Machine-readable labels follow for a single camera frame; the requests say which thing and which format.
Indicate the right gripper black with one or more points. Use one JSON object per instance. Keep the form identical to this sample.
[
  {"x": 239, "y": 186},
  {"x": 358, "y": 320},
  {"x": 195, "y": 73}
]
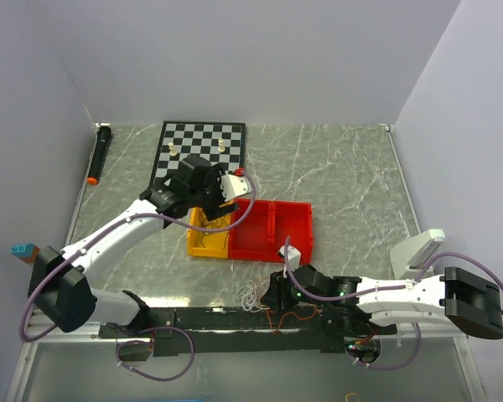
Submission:
[{"x": 277, "y": 291}]

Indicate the white chess piece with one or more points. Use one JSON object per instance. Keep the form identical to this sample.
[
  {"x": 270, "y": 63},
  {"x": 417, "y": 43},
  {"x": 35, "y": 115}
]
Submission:
[
  {"x": 172, "y": 150},
  {"x": 221, "y": 145}
]

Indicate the white chess piece left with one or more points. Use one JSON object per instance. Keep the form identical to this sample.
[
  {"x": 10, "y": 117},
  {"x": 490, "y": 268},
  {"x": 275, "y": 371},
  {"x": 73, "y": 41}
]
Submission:
[{"x": 172, "y": 150}]

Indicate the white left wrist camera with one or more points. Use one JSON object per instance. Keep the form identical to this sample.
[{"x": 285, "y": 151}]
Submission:
[{"x": 232, "y": 186}]

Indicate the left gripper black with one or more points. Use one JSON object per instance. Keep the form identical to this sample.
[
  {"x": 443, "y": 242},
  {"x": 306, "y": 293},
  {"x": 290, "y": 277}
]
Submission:
[{"x": 215, "y": 210}]

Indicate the red bin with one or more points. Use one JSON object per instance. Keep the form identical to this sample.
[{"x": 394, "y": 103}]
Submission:
[
  {"x": 253, "y": 238},
  {"x": 294, "y": 220}
]

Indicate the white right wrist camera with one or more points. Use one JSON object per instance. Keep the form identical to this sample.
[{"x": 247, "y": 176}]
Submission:
[{"x": 292, "y": 256}]

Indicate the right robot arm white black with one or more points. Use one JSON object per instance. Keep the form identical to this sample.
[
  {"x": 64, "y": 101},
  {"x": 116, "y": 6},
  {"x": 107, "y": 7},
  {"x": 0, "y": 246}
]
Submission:
[{"x": 355, "y": 304}]

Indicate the yellow plastic bin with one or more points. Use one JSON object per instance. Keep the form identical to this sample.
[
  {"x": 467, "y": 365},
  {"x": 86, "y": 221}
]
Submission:
[{"x": 207, "y": 245}]

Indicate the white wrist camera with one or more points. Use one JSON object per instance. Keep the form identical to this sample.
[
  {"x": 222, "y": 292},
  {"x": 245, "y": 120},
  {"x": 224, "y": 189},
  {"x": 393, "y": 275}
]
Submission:
[
  {"x": 292, "y": 256},
  {"x": 232, "y": 186}
]

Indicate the blue orange toy block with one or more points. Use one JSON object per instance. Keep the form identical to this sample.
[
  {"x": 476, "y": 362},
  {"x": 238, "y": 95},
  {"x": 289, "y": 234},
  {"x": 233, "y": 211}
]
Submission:
[{"x": 26, "y": 252}]

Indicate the black white chessboard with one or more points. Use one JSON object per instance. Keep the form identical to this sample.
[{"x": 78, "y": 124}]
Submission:
[{"x": 201, "y": 139}]

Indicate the white grey stand device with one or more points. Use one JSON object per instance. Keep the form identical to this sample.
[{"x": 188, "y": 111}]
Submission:
[{"x": 409, "y": 256}]

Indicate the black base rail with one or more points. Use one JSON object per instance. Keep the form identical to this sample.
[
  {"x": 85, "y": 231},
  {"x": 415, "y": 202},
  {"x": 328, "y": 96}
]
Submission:
[{"x": 233, "y": 330}]

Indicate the white chess piece right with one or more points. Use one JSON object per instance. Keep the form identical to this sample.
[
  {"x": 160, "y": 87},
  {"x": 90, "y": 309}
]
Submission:
[{"x": 221, "y": 145}]

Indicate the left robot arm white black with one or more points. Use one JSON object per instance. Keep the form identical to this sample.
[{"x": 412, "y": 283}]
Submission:
[{"x": 60, "y": 284}]

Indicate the aluminium frame rail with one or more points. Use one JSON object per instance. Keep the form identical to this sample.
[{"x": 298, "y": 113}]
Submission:
[{"x": 38, "y": 323}]

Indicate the black marker orange cap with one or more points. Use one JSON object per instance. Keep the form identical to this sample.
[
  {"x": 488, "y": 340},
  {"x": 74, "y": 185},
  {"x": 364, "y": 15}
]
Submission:
[{"x": 103, "y": 142}]

